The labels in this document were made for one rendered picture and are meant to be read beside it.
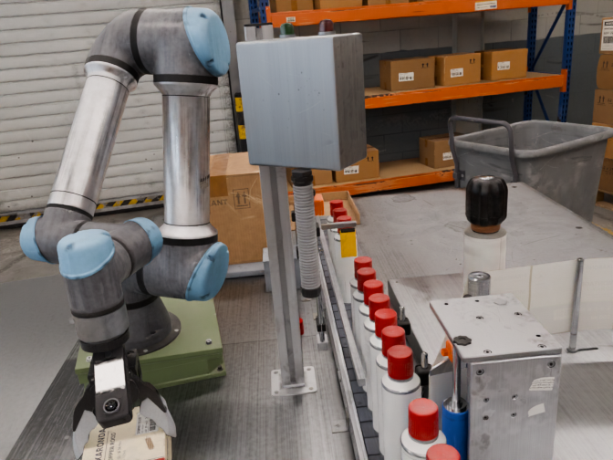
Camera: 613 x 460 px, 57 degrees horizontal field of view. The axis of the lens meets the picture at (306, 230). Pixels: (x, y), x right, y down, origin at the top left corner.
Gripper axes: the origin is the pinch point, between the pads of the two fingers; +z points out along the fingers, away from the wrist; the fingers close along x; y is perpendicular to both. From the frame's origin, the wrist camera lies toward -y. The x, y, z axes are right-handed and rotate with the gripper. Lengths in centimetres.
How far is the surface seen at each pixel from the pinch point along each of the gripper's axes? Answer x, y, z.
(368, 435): -36.9, -8.6, 0.4
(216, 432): -13.9, 6.7, 5.2
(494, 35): -342, 464, -45
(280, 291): -29.1, 14.5, -15.9
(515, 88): -313, 380, -1
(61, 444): 12.9, 12.7, 5.0
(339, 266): -46, 35, -10
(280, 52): -31, 5, -57
